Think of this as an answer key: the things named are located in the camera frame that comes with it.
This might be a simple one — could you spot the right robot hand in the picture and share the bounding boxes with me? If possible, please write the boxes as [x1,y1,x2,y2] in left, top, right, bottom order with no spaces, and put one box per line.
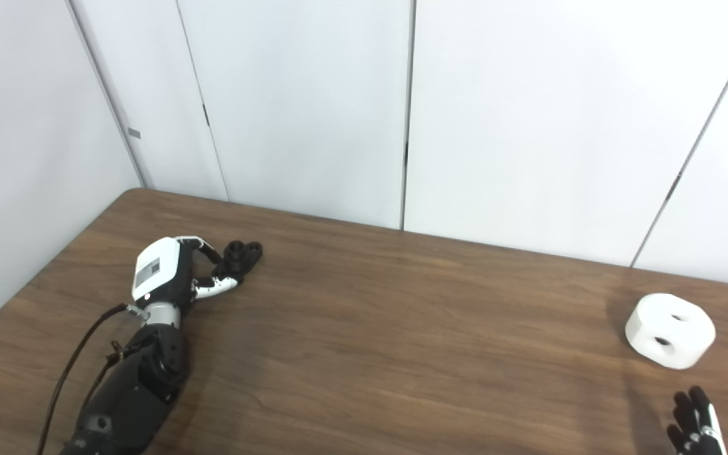
[667,385,728,455]

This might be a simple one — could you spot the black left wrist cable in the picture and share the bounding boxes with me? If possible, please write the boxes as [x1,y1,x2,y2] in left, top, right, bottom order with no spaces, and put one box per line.
[37,303,150,455]

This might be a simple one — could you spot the round white plastic piece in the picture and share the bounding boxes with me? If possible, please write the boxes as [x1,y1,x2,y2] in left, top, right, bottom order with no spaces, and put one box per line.
[624,293,717,370]

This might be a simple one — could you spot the black plastic holder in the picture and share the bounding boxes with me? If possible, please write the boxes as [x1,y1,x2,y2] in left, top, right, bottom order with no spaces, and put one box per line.
[211,240,264,279]

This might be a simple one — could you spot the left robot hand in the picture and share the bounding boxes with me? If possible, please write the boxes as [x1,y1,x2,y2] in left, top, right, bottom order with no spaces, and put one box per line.
[131,236,240,305]

